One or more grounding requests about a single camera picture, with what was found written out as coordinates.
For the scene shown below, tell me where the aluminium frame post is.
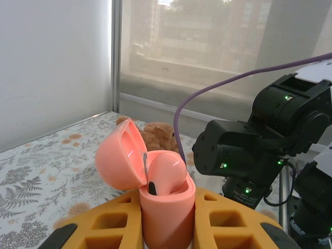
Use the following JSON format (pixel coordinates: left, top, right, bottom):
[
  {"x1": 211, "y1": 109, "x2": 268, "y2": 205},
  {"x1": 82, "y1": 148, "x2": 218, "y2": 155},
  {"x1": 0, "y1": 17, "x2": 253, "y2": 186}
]
[{"x1": 110, "y1": 0, "x2": 123, "y2": 115}]

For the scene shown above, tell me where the floral patterned table cover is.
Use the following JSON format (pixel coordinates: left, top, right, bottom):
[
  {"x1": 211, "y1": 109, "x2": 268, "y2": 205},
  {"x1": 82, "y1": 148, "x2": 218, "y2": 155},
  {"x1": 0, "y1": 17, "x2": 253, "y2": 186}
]
[{"x1": 0, "y1": 111, "x2": 286, "y2": 249}]

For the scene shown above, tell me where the brown plush teddy bear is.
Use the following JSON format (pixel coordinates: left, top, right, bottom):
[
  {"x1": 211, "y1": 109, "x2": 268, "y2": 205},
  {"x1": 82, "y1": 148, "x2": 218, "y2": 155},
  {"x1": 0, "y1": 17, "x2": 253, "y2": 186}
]
[{"x1": 116, "y1": 116, "x2": 180, "y2": 154}]

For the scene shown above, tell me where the pink earbuds charging case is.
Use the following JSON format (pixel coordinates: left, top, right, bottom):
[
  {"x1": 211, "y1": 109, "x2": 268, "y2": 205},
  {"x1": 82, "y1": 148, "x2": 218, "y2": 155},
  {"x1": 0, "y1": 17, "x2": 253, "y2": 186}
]
[{"x1": 95, "y1": 118, "x2": 196, "y2": 249}]

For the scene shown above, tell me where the pink wireless earbud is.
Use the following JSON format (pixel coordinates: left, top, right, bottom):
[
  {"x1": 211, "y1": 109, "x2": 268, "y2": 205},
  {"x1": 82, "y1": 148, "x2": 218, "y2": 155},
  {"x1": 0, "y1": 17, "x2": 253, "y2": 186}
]
[{"x1": 147, "y1": 152, "x2": 188, "y2": 196}]

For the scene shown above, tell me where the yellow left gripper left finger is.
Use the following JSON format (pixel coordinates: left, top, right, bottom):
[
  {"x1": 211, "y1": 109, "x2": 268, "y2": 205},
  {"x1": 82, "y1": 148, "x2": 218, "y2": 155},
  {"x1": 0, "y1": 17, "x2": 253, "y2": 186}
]
[{"x1": 54, "y1": 190, "x2": 143, "y2": 249}]

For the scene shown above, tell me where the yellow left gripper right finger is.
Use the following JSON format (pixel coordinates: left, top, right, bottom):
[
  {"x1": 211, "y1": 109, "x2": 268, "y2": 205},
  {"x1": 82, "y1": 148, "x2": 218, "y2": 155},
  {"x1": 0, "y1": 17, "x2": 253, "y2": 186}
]
[{"x1": 193, "y1": 186, "x2": 295, "y2": 249}]

